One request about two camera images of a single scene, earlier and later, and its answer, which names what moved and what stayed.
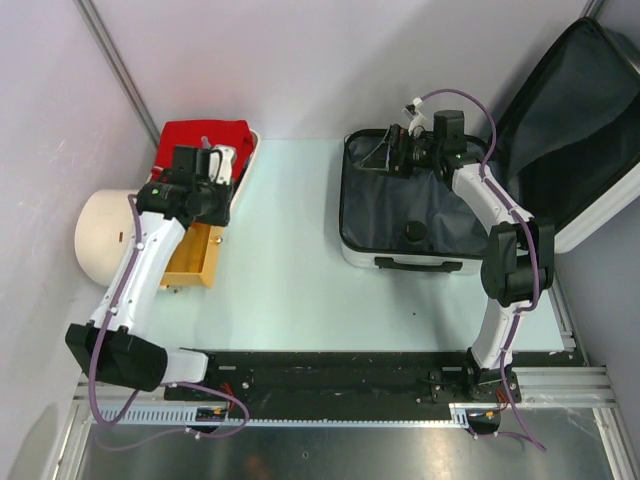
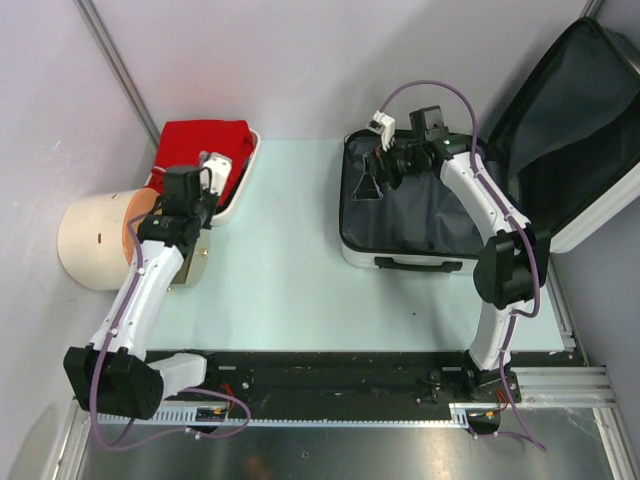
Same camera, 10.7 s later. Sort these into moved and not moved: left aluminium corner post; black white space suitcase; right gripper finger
Moved: right gripper finger
Not moved: black white space suitcase; left aluminium corner post
